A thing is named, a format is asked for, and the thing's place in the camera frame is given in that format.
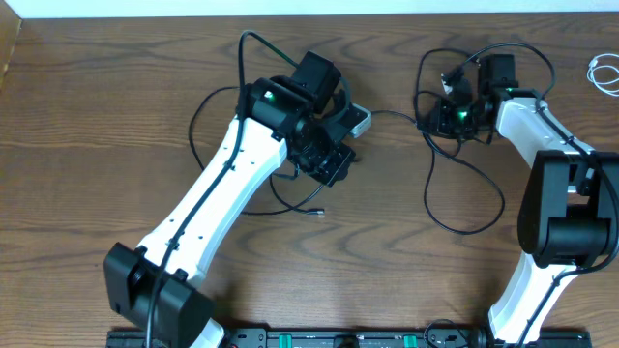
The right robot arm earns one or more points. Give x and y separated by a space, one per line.
567 224

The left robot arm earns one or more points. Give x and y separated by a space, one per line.
156 284

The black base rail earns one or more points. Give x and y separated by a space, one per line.
435 337

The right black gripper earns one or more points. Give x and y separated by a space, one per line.
438 116

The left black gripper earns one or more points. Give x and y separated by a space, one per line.
338 167

